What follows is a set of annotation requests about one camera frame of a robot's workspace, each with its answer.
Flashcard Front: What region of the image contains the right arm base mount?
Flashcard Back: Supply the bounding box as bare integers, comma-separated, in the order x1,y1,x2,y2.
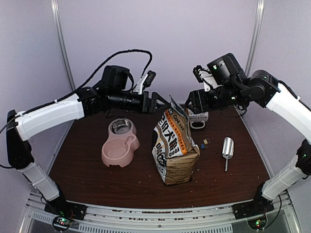
232,183,274,230

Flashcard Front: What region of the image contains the patterned ceramic mug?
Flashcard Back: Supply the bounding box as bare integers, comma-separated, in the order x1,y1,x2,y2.
186,108,209,130

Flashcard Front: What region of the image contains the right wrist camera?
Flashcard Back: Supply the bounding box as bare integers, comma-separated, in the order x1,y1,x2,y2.
193,65,218,92

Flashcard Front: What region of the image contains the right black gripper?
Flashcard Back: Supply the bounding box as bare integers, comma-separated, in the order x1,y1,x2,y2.
185,83,245,114

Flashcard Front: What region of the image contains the pink double pet bowl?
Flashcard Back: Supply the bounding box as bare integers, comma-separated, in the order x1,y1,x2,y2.
101,121,140,167

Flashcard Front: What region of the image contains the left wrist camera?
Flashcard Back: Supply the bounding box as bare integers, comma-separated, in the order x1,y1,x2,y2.
133,70,156,95

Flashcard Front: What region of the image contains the left aluminium frame post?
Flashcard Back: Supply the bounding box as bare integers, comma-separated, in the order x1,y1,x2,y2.
51,0,76,91

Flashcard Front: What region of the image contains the right aluminium frame post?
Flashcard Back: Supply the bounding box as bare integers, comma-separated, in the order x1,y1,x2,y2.
245,0,265,76

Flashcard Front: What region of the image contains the aluminium frame post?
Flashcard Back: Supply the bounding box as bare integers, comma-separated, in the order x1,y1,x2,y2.
245,0,265,76
51,0,76,91

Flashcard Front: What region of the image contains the front aluminium rail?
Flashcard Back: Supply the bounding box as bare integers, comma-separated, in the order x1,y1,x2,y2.
24,191,296,233

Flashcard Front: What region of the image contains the left black braided cable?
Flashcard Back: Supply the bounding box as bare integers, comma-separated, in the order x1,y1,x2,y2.
0,50,153,169

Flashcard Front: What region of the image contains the metal scoop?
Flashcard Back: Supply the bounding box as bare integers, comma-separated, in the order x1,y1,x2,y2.
222,137,234,172

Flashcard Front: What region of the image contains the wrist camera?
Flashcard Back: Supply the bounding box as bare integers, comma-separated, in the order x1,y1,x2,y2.
193,65,218,92
133,70,156,95

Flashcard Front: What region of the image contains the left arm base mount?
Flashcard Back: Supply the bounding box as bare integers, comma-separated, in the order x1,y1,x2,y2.
42,196,87,232

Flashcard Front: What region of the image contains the dog food bag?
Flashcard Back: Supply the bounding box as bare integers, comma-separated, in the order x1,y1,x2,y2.
152,99,200,185

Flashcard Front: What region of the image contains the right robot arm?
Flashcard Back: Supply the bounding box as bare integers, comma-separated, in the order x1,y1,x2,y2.
185,53,311,215

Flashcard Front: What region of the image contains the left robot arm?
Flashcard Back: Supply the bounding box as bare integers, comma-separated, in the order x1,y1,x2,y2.
6,66,168,216

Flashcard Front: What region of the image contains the steel bowl insert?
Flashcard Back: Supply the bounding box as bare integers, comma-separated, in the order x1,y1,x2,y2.
110,118,132,134

